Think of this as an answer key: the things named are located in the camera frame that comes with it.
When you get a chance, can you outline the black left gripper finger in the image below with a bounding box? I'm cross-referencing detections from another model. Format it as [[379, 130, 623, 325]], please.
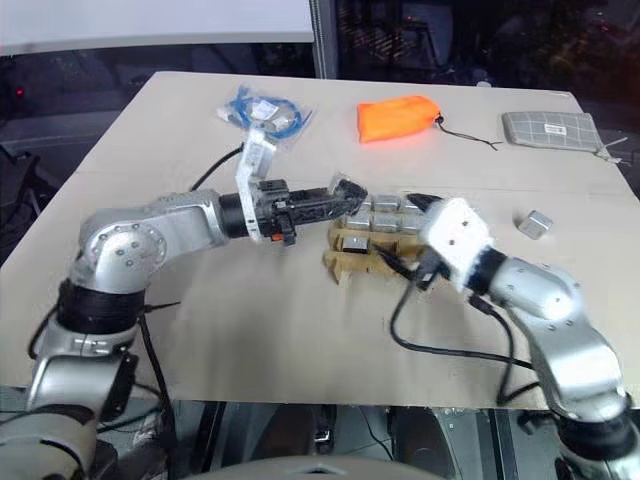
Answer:
[[295, 202, 362, 224], [295, 180, 370, 207]]

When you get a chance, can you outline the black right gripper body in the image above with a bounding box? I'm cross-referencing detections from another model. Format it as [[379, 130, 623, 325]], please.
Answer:
[[412, 248, 444, 292]]

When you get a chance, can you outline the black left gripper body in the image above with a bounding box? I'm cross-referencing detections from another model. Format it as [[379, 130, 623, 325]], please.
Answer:
[[253, 179, 304, 250]]

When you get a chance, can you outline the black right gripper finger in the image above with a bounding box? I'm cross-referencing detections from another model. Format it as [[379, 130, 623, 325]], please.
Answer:
[[374, 245, 419, 275], [403, 191, 442, 213]]

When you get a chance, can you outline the wooden tray of metal blocks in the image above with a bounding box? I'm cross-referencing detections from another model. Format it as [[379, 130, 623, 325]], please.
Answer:
[[323, 198, 437, 287]]

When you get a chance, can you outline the loose silver metal block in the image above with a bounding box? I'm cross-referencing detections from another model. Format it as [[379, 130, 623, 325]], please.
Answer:
[[516, 209, 555, 240]]

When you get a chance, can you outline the grey checked pouch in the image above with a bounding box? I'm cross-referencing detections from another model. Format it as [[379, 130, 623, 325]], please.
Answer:
[[500, 110, 629, 164]]

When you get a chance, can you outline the white board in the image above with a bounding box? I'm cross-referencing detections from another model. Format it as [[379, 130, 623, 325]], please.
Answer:
[[0, 0, 314, 55]]

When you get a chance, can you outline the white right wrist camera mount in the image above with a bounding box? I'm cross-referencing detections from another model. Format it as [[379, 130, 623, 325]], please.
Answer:
[[421, 197, 495, 295]]

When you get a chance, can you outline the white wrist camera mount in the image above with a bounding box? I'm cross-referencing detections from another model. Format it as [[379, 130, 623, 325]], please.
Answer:
[[421, 197, 495, 295], [233, 127, 277, 246]]

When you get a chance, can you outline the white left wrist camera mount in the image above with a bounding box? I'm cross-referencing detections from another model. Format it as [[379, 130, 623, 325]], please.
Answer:
[[233, 127, 277, 246]]

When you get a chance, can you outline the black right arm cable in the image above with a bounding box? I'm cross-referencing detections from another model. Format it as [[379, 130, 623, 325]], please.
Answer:
[[389, 279, 540, 407]]

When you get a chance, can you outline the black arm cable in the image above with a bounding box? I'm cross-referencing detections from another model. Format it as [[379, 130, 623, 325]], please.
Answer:
[[389, 279, 540, 407], [191, 143, 247, 192]]

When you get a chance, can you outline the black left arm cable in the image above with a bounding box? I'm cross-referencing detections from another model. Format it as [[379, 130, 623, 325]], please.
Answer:
[[191, 143, 247, 192]]

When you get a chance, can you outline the orange drawstring pouch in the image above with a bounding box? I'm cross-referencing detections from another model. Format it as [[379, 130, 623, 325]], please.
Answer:
[[356, 94, 504, 152]]

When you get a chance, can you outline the bagged blue cable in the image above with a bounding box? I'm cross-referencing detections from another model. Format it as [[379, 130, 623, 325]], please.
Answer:
[[216, 83, 319, 147]]

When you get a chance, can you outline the grey metal post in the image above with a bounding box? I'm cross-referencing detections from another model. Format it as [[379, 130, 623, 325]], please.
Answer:
[[308, 0, 341, 80]]

